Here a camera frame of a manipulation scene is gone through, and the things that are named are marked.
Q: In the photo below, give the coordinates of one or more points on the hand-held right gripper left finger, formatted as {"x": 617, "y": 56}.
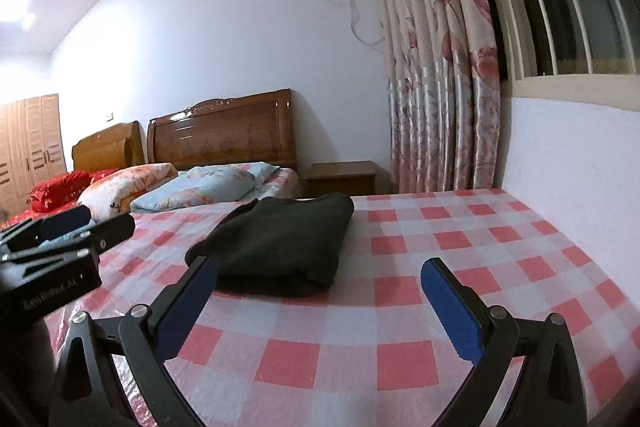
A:
{"x": 185, "y": 307}

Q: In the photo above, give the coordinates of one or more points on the light blue bed sheet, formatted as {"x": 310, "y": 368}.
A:
{"x": 285, "y": 182}

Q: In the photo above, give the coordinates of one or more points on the wooden wardrobe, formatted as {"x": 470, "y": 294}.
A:
{"x": 30, "y": 147}

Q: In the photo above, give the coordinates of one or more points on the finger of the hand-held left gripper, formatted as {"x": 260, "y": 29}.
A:
{"x": 110, "y": 229}
{"x": 65, "y": 219}

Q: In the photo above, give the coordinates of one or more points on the carved wooden headboard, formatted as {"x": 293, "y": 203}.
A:
{"x": 225, "y": 132}

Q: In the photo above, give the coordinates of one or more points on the floral curtain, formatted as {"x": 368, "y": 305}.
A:
{"x": 425, "y": 57}

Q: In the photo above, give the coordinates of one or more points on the pink checked bed sheet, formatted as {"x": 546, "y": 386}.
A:
{"x": 400, "y": 257}

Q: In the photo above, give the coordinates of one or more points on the red quilt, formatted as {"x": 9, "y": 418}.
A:
{"x": 60, "y": 192}

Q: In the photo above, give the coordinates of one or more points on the dark sweater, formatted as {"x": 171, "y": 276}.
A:
{"x": 280, "y": 242}

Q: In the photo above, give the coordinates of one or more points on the wooden nightstand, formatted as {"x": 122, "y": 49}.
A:
{"x": 340, "y": 177}

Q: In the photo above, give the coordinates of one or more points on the light blue floral quilt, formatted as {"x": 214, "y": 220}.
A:
{"x": 200, "y": 187}

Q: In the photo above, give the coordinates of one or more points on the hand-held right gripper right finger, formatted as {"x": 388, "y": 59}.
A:
{"x": 450, "y": 312}

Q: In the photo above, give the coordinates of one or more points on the orange floral pillow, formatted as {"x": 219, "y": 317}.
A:
{"x": 125, "y": 187}

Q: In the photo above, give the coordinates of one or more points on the plain wooden headboard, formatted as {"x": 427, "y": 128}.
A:
{"x": 107, "y": 149}

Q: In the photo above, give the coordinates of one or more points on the ceiling light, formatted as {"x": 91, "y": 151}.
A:
{"x": 15, "y": 7}

